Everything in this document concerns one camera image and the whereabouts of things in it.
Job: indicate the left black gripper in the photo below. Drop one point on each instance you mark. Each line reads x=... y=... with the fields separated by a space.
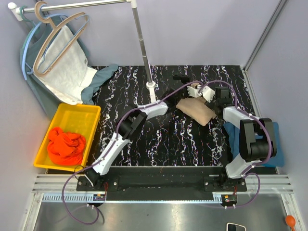
x=186 y=95

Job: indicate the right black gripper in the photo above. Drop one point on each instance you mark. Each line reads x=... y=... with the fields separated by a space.
x=210 y=105

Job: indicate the beige t shirt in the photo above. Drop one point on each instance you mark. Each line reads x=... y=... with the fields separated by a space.
x=196 y=109

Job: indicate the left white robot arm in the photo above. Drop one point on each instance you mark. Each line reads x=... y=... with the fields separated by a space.
x=129 y=127

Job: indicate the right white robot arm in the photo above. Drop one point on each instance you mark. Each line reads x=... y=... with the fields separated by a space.
x=257 y=141

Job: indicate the folded blue t shirt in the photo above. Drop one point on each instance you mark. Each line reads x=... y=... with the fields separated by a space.
x=233 y=137

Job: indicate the yellow plastic bin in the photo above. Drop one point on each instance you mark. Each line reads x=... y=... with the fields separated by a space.
x=82 y=119

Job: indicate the white towel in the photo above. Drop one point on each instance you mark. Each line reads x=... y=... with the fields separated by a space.
x=71 y=75

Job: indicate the orange t shirt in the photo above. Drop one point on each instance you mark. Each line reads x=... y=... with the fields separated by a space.
x=65 y=148

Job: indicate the blue clothes hanger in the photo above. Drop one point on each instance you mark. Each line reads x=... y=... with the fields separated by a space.
x=28 y=54

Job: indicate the smartphone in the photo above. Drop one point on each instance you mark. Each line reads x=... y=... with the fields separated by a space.
x=235 y=227

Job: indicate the orange ball tool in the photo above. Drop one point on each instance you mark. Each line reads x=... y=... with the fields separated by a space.
x=290 y=222

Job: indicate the beige clothes hanger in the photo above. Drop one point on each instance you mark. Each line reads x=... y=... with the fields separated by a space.
x=55 y=30

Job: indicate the green clothes hanger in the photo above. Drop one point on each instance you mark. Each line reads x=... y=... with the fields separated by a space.
x=29 y=23

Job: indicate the metal clothes rack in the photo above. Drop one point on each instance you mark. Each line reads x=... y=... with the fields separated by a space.
x=150 y=84

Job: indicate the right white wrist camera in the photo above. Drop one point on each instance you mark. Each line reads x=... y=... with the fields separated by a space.
x=207 y=93

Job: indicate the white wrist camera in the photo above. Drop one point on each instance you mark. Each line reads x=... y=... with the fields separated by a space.
x=193 y=90
x=207 y=93

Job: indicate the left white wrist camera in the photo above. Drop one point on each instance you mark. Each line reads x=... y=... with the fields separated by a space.
x=193 y=90

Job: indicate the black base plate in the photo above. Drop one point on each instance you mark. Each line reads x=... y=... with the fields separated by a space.
x=198 y=178

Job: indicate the aluminium frame post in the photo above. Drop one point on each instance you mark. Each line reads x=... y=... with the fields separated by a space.
x=269 y=26

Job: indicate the aluminium front rail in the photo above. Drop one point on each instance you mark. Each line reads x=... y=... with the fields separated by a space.
x=52 y=189

